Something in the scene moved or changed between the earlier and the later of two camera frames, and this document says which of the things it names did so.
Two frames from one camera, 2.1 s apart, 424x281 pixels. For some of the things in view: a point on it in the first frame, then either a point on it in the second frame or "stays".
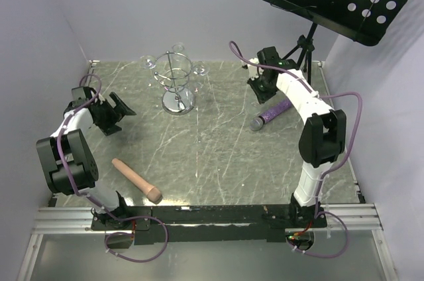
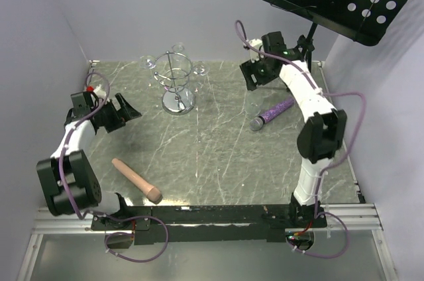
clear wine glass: [201, 68] stays
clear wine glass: [148, 62] stays
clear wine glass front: [198, 87] → [254, 103]
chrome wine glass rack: [173, 71] stays
